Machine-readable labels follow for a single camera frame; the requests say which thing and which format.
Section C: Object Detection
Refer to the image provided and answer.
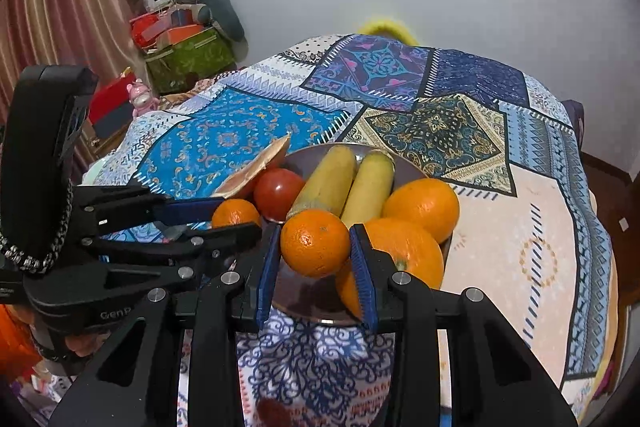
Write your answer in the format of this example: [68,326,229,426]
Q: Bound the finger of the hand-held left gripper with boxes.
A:
[87,221,264,289]
[75,186,222,236]

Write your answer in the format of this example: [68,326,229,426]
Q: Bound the pink toy figure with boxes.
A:
[127,78,160,116]

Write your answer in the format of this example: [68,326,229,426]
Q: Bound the grey plush pillow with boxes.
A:
[171,0,247,42]

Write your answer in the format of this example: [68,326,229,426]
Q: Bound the orange box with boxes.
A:
[159,23,207,45]

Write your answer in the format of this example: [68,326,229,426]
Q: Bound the flat red box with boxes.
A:
[89,74,138,138]

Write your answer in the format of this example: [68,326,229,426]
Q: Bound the person's left hand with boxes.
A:
[62,331,109,360]

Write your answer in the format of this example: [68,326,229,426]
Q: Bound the red tomato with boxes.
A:
[253,168,306,223]

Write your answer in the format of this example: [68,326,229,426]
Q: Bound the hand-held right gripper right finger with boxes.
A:
[349,223,581,427]

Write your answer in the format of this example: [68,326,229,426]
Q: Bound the patchwork printed blanket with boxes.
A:
[82,33,619,427]

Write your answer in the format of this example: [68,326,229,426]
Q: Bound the purple plate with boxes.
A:
[270,143,453,325]

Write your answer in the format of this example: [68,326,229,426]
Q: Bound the red gift box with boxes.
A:
[130,12,173,48]

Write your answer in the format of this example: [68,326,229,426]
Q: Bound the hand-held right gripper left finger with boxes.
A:
[47,222,282,427]

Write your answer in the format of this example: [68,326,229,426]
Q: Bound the large orange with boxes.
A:
[382,178,461,244]
[335,217,446,320]

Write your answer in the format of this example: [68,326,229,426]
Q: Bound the pomelo piece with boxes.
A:
[211,134,292,200]

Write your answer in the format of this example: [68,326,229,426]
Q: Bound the green patterned storage box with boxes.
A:
[145,28,237,95]

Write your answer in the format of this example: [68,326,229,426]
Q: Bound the small tangerine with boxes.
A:
[280,209,352,279]
[211,198,262,229]

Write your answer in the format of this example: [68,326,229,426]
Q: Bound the small red date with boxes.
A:
[257,398,296,427]

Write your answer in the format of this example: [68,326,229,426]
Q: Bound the dark chair back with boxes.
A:
[562,99,587,148]

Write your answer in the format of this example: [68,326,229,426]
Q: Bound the yellow corn cob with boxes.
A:
[341,150,396,230]
[286,145,358,224]

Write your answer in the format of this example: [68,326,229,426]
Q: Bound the yellow curved foam tube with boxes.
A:
[359,19,416,44]

